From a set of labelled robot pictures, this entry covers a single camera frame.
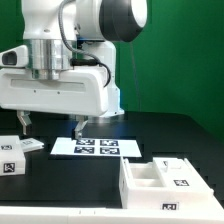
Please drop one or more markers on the white cabinet body box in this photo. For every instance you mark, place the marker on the white cabinet body box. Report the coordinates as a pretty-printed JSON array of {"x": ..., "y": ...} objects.
[{"x": 141, "y": 188}]

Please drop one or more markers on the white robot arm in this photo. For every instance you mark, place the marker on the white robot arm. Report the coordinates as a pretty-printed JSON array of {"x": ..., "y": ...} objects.
[{"x": 67, "y": 62}]

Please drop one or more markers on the white marker sheet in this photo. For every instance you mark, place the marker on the white marker sheet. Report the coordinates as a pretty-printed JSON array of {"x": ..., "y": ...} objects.
[{"x": 96, "y": 147}]

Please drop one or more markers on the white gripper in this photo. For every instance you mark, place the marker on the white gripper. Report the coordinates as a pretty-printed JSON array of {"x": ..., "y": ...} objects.
[{"x": 79, "y": 91}]

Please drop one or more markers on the small white panel piece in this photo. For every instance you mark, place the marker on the small white panel piece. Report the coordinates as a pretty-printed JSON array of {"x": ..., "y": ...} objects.
[{"x": 31, "y": 144}]

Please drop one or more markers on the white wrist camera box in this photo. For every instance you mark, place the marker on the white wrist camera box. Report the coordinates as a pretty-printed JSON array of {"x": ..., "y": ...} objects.
[{"x": 16, "y": 57}]

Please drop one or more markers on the white L-shaped fence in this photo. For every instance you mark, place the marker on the white L-shaped fence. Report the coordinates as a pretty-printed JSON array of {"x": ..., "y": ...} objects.
[{"x": 158, "y": 212}]

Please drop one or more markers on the white door panel with knob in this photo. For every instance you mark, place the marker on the white door panel with knob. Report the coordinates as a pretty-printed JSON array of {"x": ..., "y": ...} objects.
[{"x": 180, "y": 176}]

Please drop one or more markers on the white cabinet top block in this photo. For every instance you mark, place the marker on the white cabinet top block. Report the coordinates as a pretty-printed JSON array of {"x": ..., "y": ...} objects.
[{"x": 12, "y": 159}]

